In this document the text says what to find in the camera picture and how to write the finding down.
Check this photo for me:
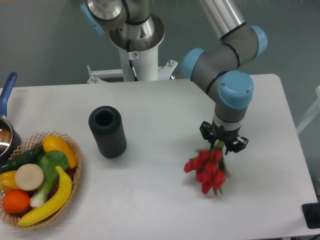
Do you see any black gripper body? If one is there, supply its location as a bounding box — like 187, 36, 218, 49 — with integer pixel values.
209, 121, 241, 148

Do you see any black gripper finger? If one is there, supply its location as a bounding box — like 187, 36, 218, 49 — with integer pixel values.
199, 121, 216, 148
224, 136, 249, 155

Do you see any red tulip bouquet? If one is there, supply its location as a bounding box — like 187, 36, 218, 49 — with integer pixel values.
183, 140, 228, 195

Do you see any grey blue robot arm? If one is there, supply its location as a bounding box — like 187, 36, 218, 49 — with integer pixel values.
80, 0, 268, 153

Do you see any black device at edge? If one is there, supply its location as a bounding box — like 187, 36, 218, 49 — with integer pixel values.
301, 202, 320, 229

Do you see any dark grey ribbed vase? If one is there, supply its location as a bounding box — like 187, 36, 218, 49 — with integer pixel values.
88, 105, 127, 159

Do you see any dark red vegetable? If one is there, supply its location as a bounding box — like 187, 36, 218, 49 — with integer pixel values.
49, 168, 74, 198

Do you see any yellow banana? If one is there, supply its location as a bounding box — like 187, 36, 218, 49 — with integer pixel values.
17, 166, 72, 227

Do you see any yellow lemon squash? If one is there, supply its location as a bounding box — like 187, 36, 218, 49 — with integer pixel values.
42, 135, 78, 169

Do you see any green bok choy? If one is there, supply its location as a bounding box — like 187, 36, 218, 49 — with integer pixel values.
30, 150, 68, 209

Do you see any woven wicker basket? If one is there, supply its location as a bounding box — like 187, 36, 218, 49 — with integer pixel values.
0, 131, 83, 230

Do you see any green cucumber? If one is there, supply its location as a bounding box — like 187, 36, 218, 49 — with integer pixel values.
0, 145, 45, 174

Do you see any beige round mushroom cap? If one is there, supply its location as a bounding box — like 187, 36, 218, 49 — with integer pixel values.
14, 163, 44, 191

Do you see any orange fruit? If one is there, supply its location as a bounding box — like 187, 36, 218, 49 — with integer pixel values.
2, 190, 30, 214

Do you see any yellow bell pepper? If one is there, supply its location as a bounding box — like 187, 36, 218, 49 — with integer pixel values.
0, 170, 20, 192

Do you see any white table clamp bracket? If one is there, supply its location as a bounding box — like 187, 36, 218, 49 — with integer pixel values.
86, 59, 178, 84

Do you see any white frame at right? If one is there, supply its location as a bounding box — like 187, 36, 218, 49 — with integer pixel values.
295, 85, 320, 135

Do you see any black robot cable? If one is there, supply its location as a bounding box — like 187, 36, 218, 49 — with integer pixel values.
126, 39, 139, 82

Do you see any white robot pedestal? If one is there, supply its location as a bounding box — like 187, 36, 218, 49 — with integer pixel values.
109, 13, 165, 82

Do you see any blue handled saucepan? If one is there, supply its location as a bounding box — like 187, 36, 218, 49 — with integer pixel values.
0, 72, 22, 166

